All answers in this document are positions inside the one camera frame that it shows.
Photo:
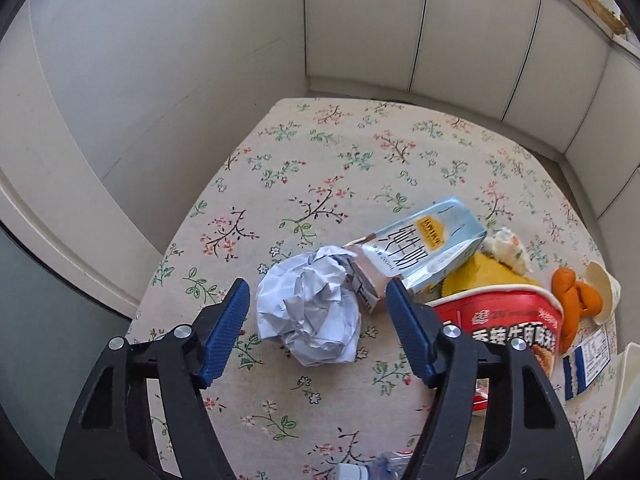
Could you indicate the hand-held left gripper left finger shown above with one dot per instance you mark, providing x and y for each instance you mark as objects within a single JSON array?
[{"x": 225, "y": 335}]

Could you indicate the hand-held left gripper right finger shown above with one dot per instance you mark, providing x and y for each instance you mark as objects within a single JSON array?
[{"x": 410, "y": 335}]

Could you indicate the white paper ball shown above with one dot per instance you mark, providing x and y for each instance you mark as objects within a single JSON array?
[{"x": 305, "y": 310}]

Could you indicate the light blue milk carton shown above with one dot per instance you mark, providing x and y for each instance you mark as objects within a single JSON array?
[{"x": 425, "y": 245}]

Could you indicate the red instant noodle cup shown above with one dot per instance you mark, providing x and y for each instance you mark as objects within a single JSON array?
[{"x": 500, "y": 320}]

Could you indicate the yellow wrapper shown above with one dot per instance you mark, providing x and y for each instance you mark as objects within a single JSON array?
[{"x": 480, "y": 275}]

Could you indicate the white tissue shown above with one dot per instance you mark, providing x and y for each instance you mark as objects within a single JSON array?
[{"x": 507, "y": 252}]

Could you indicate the clear plastic bottle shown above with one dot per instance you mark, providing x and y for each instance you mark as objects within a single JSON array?
[{"x": 380, "y": 466}]

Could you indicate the blue and white box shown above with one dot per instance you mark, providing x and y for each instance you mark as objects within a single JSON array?
[{"x": 595, "y": 355}]

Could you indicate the orange peel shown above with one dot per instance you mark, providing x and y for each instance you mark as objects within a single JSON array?
[
  {"x": 590, "y": 300},
  {"x": 565, "y": 290}
]

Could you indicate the white floral paper cup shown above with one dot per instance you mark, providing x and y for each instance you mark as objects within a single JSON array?
[{"x": 607, "y": 285}]

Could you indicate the white cabinet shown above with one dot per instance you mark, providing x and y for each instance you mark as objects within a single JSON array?
[{"x": 450, "y": 35}]

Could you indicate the woven basket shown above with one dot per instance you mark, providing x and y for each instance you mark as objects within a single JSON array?
[{"x": 605, "y": 12}]

